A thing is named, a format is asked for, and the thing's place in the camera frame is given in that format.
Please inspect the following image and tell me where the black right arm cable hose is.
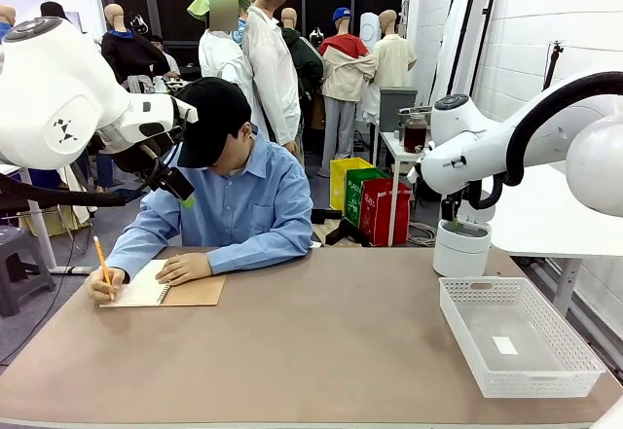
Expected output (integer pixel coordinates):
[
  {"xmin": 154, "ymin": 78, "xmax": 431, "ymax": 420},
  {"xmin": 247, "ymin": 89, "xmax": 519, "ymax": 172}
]
[{"xmin": 466, "ymin": 71, "xmax": 623, "ymax": 210}]

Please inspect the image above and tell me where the mannequin with blue cap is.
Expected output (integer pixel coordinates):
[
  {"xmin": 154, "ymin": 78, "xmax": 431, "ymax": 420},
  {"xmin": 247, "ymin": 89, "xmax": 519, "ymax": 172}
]
[{"xmin": 318, "ymin": 7, "xmax": 379, "ymax": 177}]

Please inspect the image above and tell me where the mannequin in blue white jacket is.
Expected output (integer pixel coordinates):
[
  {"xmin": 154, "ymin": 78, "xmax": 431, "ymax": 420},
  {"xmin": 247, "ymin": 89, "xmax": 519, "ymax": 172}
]
[{"xmin": 0, "ymin": 4, "xmax": 17, "ymax": 41}]

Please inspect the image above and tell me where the yellow recycling bin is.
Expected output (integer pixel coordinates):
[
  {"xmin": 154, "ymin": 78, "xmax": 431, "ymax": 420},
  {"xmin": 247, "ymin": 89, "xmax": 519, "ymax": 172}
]
[{"xmin": 329, "ymin": 157, "xmax": 375, "ymax": 212}]

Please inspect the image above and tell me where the white label sticker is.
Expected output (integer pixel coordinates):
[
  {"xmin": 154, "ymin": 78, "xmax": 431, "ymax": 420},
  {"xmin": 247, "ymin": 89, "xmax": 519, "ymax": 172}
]
[{"xmin": 491, "ymin": 336, "xmax": 519, "ymax": 356}]

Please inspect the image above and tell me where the metal container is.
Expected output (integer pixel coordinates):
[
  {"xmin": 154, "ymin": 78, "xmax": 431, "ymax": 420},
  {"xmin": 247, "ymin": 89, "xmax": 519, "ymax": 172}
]
[{"xmin": 398, "ymin": 105, "xmax": 434, "ymax": 124}]

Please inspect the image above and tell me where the yellow pencil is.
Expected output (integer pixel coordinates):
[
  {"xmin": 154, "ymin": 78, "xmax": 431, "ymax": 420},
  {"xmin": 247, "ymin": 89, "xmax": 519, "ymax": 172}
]
[{"xmin": 92, "ymin": 235, "xmax": 116, "ymax": 302}]

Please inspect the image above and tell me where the brown spiral notebook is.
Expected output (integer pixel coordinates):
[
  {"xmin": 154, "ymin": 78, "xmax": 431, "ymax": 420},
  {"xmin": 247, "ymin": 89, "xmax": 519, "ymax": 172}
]
[{"xmin": 98, "ymin": 258, "xmax": 227, "ymax": 308}]

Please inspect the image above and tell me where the person in blue shirt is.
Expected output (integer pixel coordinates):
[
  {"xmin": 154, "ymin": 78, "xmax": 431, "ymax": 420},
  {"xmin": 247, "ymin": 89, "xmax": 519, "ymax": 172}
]
[{"xmin": 105, "ymin": 77, "xmax": 314, "ymax": 282}]

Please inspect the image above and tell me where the black tripod pole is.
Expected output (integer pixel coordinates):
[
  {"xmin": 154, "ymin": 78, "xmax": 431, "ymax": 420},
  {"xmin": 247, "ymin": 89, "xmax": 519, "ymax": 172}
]
[{"xmin": 542, "ymin": 42, "xmax": 565, "ymax": 90}]

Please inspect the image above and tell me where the mannequin in cream shirt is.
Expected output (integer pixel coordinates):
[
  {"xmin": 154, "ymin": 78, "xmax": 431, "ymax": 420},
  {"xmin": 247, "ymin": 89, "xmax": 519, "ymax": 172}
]
[{"xmin": 362, "ymin": 9, "xmax": 419, "ymax": 124}]

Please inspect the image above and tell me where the black cap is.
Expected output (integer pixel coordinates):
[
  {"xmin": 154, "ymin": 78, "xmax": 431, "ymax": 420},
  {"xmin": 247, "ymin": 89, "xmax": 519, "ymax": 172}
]
[{"xmin": 175, "ymin": 77, "xmax": 253, "ymax": 169}]

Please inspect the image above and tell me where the white desk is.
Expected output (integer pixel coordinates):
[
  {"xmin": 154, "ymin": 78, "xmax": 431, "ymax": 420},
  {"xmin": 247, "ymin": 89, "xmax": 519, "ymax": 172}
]
[{"xmin": 0, "ymin": 163, "xmax": 93, "ymax": 275}]

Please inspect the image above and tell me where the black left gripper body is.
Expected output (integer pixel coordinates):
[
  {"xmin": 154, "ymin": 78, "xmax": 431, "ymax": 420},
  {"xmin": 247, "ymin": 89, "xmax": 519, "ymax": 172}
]
[{"xmin": 119, "ymin": 129, "xmax": 184, "ymax": 175}]

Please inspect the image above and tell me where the mannequin in dark green hoodie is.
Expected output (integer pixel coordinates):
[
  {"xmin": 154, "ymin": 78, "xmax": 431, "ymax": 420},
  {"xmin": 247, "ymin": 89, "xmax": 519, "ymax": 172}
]
[{"xmin": 280, "ymin": 7, "xmax": 325, "ymax": 104}]

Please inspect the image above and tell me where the white lidded trash bin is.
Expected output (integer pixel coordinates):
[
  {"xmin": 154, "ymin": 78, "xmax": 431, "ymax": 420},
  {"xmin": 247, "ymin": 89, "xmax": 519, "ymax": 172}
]
[{"xmin": 432, "ymin": 204, "xmax": 495, "ymax": 278}]

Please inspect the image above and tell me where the mannequin in black sweater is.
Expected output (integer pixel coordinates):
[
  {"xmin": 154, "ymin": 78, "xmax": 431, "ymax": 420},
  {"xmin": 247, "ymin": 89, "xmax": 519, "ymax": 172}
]
[{"xmin": 100, "ymin": 3, "xmax": 170, "ymax": 94}]

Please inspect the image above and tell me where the person's left forearm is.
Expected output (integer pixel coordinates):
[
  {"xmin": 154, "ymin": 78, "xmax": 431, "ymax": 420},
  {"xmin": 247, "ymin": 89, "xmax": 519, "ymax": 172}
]
[{"xmin": 206, "ymin": 233, "xmax": 312, "ymax": 275}]

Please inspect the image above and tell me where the green recycling bin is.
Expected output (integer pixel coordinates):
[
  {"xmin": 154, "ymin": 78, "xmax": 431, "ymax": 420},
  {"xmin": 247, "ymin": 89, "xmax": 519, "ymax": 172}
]
[{"xmin": 344, "ymin": 168, "xmax": 390, "ymax": 229}]

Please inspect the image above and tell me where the glass jar with brown liquid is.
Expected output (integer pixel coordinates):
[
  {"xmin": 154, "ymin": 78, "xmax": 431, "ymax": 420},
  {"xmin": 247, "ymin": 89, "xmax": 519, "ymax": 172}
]
[{"xmin": 403, "ymin": 113, "xmax": 429, "ymax": 154}]

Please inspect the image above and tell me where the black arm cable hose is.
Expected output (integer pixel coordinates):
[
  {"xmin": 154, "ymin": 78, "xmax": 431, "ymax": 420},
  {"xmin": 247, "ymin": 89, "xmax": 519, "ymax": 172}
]
[
  {"xmin": 466, "ymin": 71, "xmax": 623, "ymax": 210},
  {"xmin": 0, "ymin": 173, "xmax": 162, "ymax": 209}
]

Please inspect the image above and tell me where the background person in white shirt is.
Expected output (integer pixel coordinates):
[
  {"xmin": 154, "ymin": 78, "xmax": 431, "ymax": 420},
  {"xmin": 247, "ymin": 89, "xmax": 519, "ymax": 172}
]
[{"xmin": 149, "ymin": 34, "xmax": 182, "ymax": 80}]

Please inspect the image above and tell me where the mannequin with green hat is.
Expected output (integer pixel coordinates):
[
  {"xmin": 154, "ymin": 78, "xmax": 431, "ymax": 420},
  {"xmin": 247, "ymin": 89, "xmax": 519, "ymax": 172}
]
[{"xmin": 187, "ymin": 0, "xmax": 255, "ymax": 109}]

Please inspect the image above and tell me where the mannequin torso in jeans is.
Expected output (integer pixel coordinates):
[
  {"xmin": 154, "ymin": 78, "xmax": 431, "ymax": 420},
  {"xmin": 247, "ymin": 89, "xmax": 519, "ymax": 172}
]
[{"xmin": 77, "ymin": 151, "xmax": 118, "ymax": 195}]

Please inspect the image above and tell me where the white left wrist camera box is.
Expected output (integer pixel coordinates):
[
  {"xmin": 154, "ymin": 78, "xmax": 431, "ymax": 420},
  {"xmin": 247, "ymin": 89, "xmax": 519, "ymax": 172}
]
[{"xmin": 169, "ymin": 96, "xmax": 200, "ymax": 125}]

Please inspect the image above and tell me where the person's left hand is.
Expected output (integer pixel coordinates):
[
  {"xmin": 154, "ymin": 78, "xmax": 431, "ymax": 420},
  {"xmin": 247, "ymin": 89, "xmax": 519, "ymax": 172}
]
[{"xmin": 155, "ymin": 252, "xmax": 213, "ymax": 287}]

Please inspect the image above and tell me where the white perforated plastic basket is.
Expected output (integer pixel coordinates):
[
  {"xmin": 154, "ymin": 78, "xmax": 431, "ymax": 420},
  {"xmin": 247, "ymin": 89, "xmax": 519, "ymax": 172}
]
[{"xmin": 438, "ymin": 276, "xmax": 607, "ymax": 400}]

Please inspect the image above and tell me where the grey cabinet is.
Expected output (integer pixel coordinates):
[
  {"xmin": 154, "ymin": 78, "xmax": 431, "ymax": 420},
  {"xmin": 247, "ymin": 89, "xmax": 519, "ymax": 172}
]
[{"xmin": 378, "ymin": 87, "xmax": 419, "ymax": 132}]

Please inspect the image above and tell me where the mannequin with black hat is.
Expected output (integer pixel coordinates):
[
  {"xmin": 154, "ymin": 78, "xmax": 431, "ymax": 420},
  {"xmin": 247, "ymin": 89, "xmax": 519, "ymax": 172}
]
[{"xmin": 40, "ymin": 1, "xmax": 74, "ymax": 24}]

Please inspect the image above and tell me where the tall mannequin in white coat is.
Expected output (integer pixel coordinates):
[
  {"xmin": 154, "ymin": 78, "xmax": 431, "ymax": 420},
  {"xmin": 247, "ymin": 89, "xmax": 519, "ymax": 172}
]
[{"xmin": 241, "ymin": 0, "xmax": 303, "ymax": 158}]

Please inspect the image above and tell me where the grey coiled floor cable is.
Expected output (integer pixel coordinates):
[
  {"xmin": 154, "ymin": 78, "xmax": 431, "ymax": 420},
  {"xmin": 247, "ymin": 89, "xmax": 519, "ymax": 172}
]
[{"xmin": 407, "ymin": 222, "xmax": 438, "ymax": 248}]

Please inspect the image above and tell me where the wood and black foam stand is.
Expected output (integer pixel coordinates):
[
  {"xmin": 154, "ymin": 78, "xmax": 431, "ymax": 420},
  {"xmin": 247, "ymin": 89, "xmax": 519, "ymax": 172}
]
[{"xmin": 311, "ymin": 207, "xmax": 371, "ymax": 248}]

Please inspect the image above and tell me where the red recycling bin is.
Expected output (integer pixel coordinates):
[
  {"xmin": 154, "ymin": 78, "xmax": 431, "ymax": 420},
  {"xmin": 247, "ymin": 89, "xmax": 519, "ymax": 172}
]
[{"xmin": 358, "ymin": 178, "xmax": 413, "ymax": 247}]

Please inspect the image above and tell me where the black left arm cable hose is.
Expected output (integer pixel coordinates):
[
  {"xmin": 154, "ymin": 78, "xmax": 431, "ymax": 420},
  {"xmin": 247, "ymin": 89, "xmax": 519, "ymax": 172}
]
[{"xmin": 0, "ymin": 173, "xmax": 162, "ymax": 209}]

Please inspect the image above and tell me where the person's right hand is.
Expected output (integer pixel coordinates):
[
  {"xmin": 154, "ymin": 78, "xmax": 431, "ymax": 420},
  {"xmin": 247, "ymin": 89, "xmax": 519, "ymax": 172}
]
[{"xmin": 86, "ymin": 267, "xmax": 130, "ymax": 304}]

